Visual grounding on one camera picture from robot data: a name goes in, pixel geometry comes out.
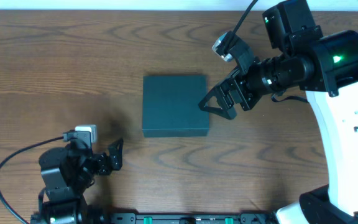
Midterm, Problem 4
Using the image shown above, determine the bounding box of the black gift box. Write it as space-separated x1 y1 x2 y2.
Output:
142 75 209 138

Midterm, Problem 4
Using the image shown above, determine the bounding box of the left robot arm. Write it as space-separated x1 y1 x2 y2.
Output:
30 138 124 224

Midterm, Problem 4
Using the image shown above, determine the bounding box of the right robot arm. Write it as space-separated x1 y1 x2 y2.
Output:
199 0 358 223

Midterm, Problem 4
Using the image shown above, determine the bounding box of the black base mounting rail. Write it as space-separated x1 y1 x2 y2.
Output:
109 212 278 224

